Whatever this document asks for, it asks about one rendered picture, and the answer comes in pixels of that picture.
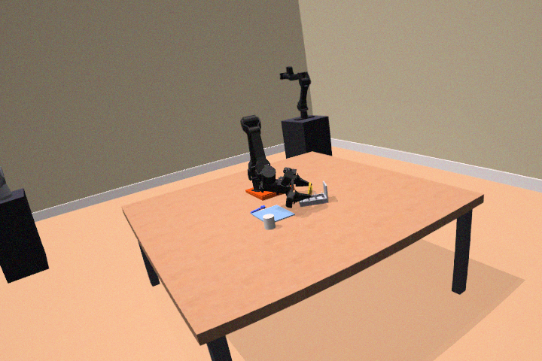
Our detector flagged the light blue flat mat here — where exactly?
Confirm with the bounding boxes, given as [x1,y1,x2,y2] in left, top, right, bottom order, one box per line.
[251,205,295,222]

